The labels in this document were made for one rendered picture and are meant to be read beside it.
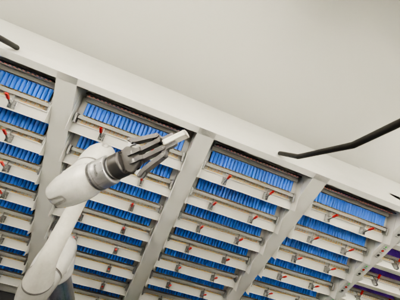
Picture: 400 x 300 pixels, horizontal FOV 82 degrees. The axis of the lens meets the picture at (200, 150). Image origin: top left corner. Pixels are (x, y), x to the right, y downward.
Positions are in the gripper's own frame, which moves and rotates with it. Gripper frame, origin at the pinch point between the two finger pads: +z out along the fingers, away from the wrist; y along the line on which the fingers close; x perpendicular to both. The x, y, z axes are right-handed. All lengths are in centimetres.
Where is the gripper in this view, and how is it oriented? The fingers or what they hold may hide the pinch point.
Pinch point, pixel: (175, 138)
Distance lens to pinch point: 63.7
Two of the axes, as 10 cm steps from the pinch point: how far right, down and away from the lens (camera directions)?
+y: -3.5, -8.7, 3.5
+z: 9.0, -4.1, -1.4
